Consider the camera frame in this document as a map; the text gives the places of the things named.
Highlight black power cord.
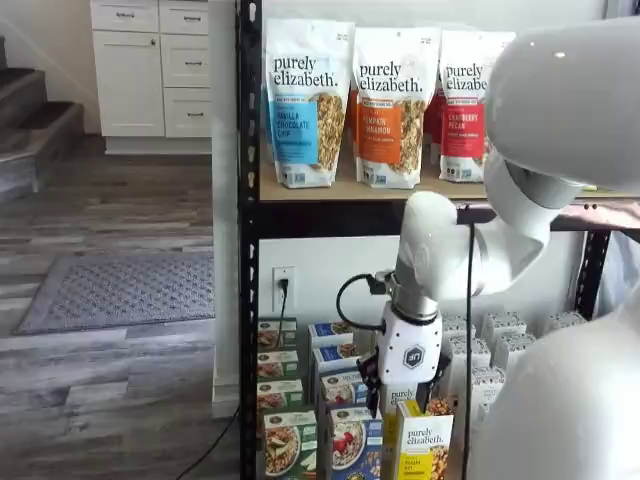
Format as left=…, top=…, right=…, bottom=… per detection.
left=167, top=277, right=291, bottom=480

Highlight white kitchen cabinet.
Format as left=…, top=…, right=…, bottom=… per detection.
left=89, top=0, right=214, bottom=155

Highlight blue granola pouch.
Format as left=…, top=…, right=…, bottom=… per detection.
left=263, top=18, right=357, bottom=190

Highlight orange granola pouch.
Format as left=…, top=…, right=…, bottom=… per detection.
left=346, top=89, right=359, bottom=166
left=352, top=27, right=442, bottom=190

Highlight blue and white cereal box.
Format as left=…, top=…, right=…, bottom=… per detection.
left=318, top=370, right=374, bottom=407
left=325, top=405, right=385, bottom=480
left=312, top=343, right=362, bottom=375
left=307, top=321, right=357, bottom=351

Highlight yellow and white granola box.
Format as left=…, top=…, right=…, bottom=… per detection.
left=394, top=398, right=456, bottom=480
left=382, top=382, right=459, bottom=480

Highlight grey floor mat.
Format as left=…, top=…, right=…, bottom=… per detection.
left=12, top=251, right=217, bottom=336

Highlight green and white cereal box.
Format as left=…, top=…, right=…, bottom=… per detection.
left=257, top=317, right=299, bottom=350
left=263, top=409, right=319, bottom=476
left=257, top=349, right=300, bottom=382
left=257, top=379, right=305, bottom=415

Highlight red granola pouch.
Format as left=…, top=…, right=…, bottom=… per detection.
left=438, top=29, right=517, bottom=184

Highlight black metal shelf rack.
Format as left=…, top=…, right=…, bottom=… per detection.
left=234, top=0, right=640, bottom=480

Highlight translucent white plastic sheet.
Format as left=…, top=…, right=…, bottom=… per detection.
left=597, top=232, right=640, bottom=321

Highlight carpeted stairs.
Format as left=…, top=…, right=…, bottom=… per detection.
left=0, top=34, right=85, bottom=202

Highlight wooden shelf board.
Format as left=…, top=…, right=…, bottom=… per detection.
left=258, top=163, right=640, bottom=202

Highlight black looped wrist cable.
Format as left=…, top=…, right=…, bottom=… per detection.
left=335, top=269, right=397, bottom=331

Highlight white speckled box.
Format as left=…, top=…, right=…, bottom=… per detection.
left=481, top=310, right=528, bottom=346
left=492, top=332, right=537, bottom=371
left=470, top=366, right=507, bottom=407
left=442, top=315, right=477, bottom=341
left=543, top=310, right=587, bottom=335
left=442, top=337, right=492, bottom=401

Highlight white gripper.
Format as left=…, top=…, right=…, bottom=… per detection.
left=356, top=302, right=450, bottom=420

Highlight white wall outlet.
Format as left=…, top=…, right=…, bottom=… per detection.
left=272, top=265, right=296, bottom=312

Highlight long black arm cable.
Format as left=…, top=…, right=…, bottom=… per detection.
left=456, top=203, right=478, bottom=480

